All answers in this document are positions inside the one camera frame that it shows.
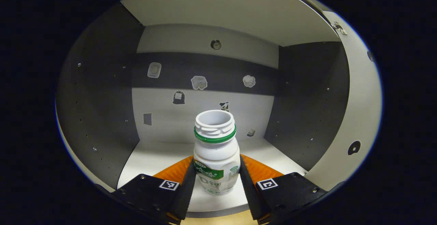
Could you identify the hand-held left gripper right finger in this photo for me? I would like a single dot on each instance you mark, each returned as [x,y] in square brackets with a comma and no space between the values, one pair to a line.
[251,194]

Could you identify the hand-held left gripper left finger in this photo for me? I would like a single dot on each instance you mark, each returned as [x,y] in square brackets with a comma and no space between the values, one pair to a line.
[186,194]

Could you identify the white plastic bottle green label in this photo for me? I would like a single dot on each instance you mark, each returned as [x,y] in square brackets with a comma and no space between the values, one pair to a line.
[216,153]

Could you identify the white cabinet door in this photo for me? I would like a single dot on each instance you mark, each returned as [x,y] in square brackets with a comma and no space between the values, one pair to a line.
[362,109]

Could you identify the white and grey cabinet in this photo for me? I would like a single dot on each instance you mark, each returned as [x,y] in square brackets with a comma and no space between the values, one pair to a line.
[164,156]

